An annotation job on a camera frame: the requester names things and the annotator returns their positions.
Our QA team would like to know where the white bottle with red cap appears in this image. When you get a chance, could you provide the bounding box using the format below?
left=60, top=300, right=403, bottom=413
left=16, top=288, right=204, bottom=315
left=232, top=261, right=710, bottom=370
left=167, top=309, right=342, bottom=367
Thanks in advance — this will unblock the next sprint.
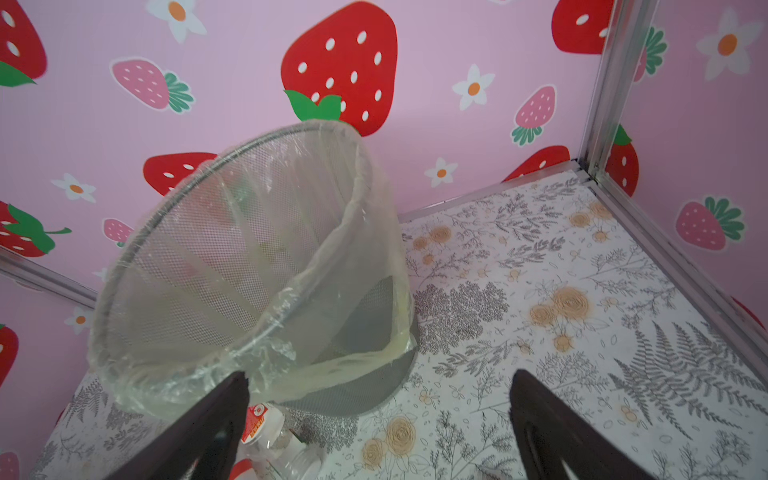
left=229, top=459, right=259, bottom=480

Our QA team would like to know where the grey mesh waste bin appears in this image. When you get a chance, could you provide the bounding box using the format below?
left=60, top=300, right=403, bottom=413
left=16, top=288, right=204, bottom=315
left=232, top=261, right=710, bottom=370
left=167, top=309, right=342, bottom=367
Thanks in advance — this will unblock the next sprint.
left=86, top=119, right=421, bottom=418

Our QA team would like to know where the translucent yellow bin liner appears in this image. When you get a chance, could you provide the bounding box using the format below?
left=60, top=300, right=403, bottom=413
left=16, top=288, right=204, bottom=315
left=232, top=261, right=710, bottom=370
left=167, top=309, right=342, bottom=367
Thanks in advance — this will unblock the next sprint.
left=86, top=118, right=418, bottom=421

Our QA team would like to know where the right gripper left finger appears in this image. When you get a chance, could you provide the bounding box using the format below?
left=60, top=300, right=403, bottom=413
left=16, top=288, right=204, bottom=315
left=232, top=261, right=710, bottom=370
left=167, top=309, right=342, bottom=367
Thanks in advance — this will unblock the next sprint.
left=109, top=372, right=249, bottom=479

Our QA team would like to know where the bottle with red white label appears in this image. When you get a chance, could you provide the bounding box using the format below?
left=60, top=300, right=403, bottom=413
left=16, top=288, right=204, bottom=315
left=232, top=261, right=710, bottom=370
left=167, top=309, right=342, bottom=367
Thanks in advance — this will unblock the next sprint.
left=241, top=404, right=323, bottom=480

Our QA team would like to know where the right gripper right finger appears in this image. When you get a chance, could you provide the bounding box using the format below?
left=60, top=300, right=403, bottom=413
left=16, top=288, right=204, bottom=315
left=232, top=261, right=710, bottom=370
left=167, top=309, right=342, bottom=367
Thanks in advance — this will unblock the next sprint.
left=509, top=369, right=651, bottom=479

